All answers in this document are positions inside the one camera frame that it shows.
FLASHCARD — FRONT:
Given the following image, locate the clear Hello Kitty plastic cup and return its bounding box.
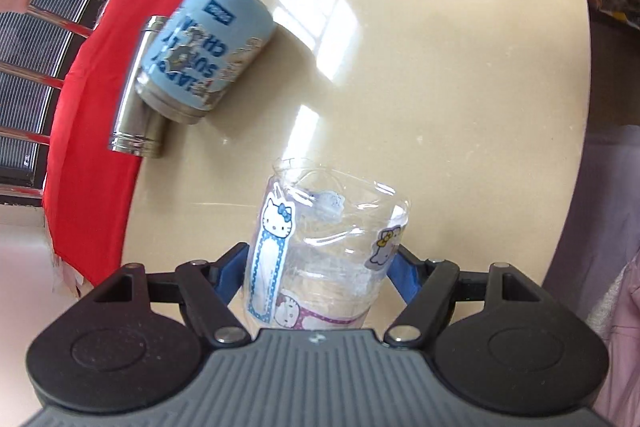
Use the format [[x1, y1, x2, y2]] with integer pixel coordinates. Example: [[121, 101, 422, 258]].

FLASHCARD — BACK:
[[242, 158, 410, 331]]

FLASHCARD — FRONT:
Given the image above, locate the plain steel thermos cup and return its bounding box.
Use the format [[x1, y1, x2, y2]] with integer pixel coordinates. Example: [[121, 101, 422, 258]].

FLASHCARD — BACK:
[[108, 15, 167, 158]]

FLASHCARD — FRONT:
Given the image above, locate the blue printed thermos cup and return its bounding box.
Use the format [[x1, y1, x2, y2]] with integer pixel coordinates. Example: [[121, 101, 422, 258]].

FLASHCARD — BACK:
[[136, 0, 276, 124]]

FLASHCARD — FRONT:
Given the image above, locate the red cloth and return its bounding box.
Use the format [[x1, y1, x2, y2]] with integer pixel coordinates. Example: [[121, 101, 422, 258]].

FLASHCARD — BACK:
[[42, 0, 182, 285]]

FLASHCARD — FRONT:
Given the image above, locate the pink jacket sleeve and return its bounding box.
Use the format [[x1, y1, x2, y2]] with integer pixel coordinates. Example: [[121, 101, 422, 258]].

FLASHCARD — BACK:
[[544, 126, 639, 426]]

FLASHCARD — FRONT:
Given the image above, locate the steel window railing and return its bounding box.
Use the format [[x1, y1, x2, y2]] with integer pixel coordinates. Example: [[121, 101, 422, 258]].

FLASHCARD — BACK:
[[1, 0, 108, 207]]

